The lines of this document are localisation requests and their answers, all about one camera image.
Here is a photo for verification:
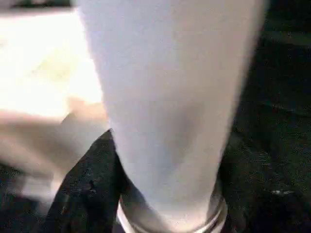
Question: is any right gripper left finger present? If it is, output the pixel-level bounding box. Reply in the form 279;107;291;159
34;128;130;233

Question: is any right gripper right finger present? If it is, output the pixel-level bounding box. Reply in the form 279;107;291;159
218;135;311;233

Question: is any white plastic table top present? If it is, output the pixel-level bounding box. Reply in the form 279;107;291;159
0;7;229;233

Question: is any white plastic table leg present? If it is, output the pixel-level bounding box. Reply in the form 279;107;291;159
72;0;267;229

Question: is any black work mat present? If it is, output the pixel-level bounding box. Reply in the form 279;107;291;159
0;0;311;233

